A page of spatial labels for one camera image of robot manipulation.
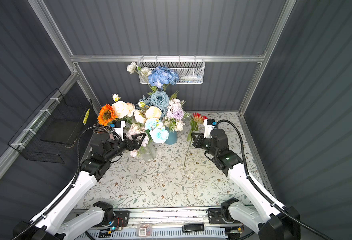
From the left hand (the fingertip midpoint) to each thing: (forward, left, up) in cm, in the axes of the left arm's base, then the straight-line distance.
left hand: (139, 133), depth 73 cm
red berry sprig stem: (+3, -28, +6) cm, 29 cm away
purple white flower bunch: (+6, -17, +2) cm, 18 cm away
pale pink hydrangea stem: (+1, +2, +2) cm, 3 cm away
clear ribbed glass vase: (+4, 0, -26) cm, 26 cm away
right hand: (-1, -27, -2) cm, 27 cm away
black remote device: (-37, -24, -29) cm, 53 cm away
